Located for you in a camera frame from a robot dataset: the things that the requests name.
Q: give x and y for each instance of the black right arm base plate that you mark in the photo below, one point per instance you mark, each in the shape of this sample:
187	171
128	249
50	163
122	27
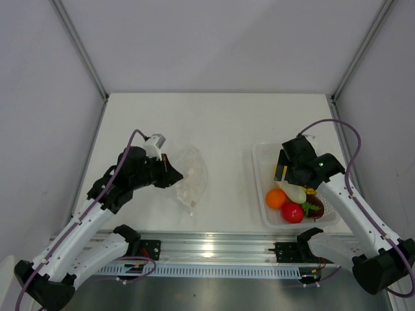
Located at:
295	252

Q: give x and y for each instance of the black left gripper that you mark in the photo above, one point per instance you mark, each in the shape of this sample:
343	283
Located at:
169	175

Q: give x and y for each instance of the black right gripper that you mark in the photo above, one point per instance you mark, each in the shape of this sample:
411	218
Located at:
283	161

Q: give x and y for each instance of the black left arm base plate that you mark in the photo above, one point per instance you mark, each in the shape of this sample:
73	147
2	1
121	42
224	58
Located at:
150	249

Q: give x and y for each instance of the clear zip top bag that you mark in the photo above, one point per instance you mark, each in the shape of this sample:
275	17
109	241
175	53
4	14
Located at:
191	188

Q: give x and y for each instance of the right aluminium frame post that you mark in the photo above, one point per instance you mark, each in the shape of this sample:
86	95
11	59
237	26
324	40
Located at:
370	35

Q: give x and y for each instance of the left aluminium frame post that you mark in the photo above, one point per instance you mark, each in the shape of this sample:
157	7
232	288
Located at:
76	41

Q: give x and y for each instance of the orange toy orange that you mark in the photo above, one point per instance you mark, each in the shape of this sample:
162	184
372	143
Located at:
275	198

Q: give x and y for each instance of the red toy tomato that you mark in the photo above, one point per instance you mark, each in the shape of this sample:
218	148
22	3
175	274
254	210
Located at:
292	213

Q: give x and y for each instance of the yellow toy banana bunch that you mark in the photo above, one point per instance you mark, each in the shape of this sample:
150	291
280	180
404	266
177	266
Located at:
307	190

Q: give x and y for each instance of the dark red toy apple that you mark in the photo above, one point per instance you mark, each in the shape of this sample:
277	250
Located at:
313	207

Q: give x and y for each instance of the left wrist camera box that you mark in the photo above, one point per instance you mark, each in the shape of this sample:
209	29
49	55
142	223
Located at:
153	146

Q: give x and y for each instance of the white perforated plastic basket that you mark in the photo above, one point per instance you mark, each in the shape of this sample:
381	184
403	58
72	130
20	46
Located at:
264	157

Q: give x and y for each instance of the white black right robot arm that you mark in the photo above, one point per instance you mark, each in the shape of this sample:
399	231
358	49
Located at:
382	256

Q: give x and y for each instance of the aluminium frame post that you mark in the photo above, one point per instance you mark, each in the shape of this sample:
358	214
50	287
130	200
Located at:
76	41
370	35

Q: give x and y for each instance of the white toy radish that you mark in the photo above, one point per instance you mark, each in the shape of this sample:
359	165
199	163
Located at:
294	193

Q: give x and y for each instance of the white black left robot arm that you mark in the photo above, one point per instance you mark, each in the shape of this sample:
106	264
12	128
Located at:
52	278

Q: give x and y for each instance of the silver aluminium front rail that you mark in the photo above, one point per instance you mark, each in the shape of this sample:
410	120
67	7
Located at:
251	249

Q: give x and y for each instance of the white slotted cable duct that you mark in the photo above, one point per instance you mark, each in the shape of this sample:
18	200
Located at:
208	271

